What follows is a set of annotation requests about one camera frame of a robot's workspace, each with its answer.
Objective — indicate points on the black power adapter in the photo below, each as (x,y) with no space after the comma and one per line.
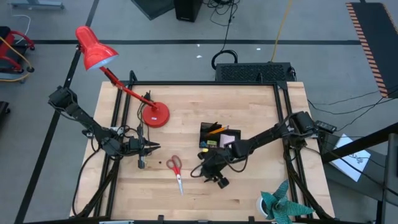
(325,126)

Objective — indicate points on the black mesh computer case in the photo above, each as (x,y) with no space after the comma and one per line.
(248,72)

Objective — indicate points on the black wheeled stool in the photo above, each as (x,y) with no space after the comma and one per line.
(2,107)

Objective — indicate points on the orange pencil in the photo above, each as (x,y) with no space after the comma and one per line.
(216,131)
(220,128)

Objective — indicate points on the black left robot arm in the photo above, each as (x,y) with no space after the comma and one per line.
(84,119)

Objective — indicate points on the red wheeled cart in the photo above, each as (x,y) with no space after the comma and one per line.
(6,40)

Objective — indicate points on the black mat orange stripes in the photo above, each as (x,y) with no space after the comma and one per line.
(376,31)

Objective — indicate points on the black pen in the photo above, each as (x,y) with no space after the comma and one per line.
(211,127)
(214,125)

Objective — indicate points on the black tower box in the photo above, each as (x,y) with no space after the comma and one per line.
(188,9)

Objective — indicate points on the dark angled panel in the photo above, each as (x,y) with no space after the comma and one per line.
(152,7)

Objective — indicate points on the black metal stand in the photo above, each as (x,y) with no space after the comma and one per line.
(357,143)

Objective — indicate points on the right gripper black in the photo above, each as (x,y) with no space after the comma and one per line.
(216,163)

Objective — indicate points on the teal artificial plant white pot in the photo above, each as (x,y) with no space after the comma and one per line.
(280,205)

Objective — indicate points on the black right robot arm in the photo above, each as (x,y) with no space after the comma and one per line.
(267,135)

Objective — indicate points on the yellow-green eraser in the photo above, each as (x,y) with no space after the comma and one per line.
(212,142)

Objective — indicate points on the grey metal base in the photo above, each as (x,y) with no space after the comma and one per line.
(37,4)

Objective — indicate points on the white printed paper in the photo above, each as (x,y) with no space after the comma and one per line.
(351,161)

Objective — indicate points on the red desk lamp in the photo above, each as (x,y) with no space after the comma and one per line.
(94,49)

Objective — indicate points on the black metal table frame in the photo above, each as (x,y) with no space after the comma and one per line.
(202,83)

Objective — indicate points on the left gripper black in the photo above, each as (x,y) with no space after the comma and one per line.
(135,147)

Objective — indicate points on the black mesh desk organizer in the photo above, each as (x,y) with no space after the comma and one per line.
(202,135)

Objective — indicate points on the pink sticky note pad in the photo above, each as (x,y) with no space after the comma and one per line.
(226,139)

